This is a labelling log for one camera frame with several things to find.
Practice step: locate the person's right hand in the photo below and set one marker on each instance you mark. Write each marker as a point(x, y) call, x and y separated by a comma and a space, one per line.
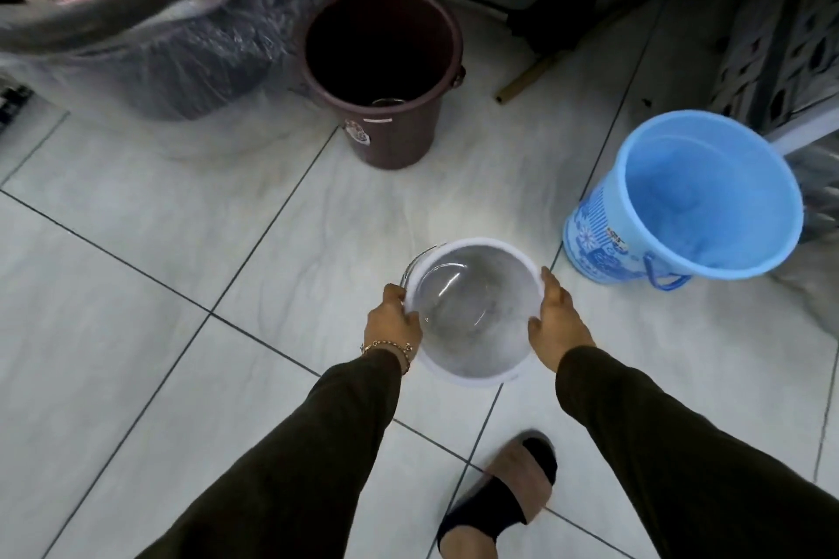
point(557, 324)

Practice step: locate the person's left hand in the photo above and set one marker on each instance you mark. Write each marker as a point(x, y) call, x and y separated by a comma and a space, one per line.
point(387, 326)

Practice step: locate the person's left thumb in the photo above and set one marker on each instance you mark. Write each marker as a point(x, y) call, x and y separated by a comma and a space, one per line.
point(411, 319)

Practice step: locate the person's right thumb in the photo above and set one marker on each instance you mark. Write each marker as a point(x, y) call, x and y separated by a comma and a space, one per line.
point(535, 328)

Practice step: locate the white plastic bucket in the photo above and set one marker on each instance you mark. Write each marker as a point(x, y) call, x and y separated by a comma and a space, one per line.
point(473, 311)

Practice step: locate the person's right forearm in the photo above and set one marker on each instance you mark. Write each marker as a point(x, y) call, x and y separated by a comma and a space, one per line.
point(695, 460)

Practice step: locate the person's left forearm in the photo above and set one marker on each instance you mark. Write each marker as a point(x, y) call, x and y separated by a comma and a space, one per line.
point(288, 467)

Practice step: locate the person's foot in black sandal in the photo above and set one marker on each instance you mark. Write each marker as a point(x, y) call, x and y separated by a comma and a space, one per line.
point(498, 499)

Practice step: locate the blue plastic bucket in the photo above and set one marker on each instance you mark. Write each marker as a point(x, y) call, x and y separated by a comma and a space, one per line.
point(695, 198)

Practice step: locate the brown plastic bucket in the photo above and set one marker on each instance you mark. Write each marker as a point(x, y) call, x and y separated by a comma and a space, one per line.
point(383, 74)

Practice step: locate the wooden stick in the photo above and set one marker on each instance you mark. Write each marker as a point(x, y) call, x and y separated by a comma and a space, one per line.
point(531, 75)

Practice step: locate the grey perforated plastic rack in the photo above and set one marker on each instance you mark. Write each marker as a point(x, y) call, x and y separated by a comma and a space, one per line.
point(780, 47)

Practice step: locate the large plastic-wrapped bin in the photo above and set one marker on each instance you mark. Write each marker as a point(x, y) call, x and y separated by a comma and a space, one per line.
point(151, 34)

